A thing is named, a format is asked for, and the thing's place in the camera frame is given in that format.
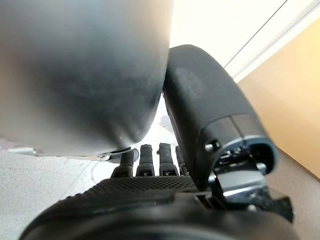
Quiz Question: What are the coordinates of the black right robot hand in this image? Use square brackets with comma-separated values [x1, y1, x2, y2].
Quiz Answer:
[18, 44, 301, 240]

